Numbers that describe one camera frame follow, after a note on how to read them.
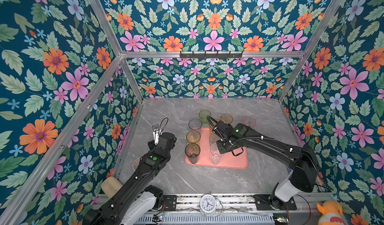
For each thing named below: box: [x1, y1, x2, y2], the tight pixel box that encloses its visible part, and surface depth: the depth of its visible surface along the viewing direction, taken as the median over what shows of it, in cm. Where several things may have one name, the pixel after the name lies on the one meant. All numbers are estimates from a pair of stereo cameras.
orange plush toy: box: [317, 201, 347, 225], surface depth 67 cm
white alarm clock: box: [199, 194, 221, 217], surface depth 72 cm
